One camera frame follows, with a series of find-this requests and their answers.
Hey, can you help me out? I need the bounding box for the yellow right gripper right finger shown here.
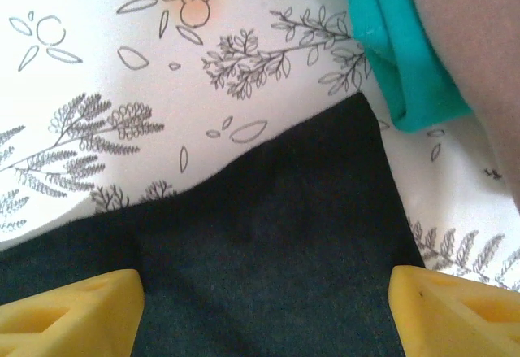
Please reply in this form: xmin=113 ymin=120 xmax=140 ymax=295
xmin=388 ymin=265 xmax=520 ymax=357

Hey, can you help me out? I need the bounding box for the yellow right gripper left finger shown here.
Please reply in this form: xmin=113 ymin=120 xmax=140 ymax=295
xmin=0 ymin=268 xmax=146 ymax=357

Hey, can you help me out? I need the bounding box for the black t-shirt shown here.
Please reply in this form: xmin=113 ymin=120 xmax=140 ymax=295
xmin=0 ymin=91 xmax=427 ymax=357

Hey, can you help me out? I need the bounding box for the white floral tablecloth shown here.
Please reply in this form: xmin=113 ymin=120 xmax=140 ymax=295
xmin=0 ymin=0 xmax=520 ymax=293

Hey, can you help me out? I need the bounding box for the pink folded t-shirt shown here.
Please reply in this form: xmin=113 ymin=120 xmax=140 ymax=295
xmin=400 ymin=0 xmax=520 ymax=216

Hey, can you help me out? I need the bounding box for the teal folded t-shirt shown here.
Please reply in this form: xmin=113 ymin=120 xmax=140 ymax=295
xmin=336 ymin=0 xmax=475 ymax=133

